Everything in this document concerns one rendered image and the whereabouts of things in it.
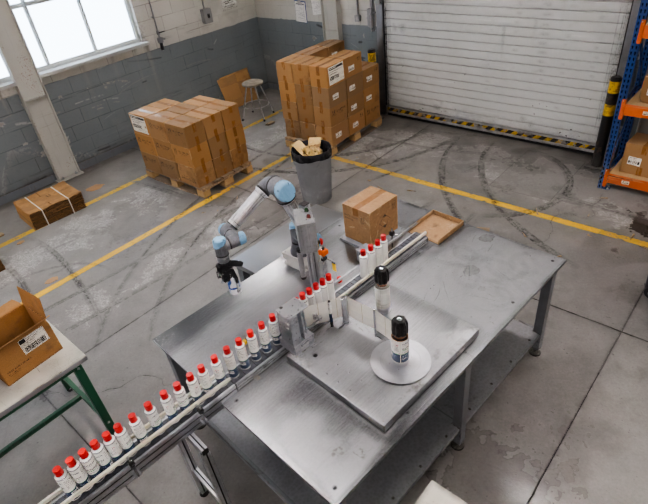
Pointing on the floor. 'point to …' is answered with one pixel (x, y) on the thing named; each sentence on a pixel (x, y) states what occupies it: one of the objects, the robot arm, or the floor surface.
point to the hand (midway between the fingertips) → (233, 285)
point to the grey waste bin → (315, 181)
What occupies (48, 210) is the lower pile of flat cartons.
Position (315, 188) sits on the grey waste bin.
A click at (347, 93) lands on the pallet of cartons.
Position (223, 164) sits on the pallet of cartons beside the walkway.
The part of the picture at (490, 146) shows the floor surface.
